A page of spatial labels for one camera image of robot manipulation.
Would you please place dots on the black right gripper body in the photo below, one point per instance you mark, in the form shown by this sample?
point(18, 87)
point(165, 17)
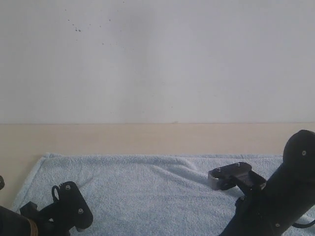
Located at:
point(241, 203)

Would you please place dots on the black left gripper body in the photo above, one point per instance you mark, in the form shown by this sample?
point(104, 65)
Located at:
point(45, 222)

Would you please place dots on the light blue fluffy towel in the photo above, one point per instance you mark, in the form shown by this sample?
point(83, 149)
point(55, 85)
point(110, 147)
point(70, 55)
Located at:
point(147, 195)

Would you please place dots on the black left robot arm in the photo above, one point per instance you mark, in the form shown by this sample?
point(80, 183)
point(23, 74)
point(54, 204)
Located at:
point(12, 223)

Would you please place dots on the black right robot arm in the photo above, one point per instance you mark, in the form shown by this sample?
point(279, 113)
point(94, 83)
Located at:
point(288, 194)

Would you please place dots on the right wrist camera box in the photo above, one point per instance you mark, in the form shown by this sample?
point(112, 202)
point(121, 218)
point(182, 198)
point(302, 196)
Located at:
point(237, 174)

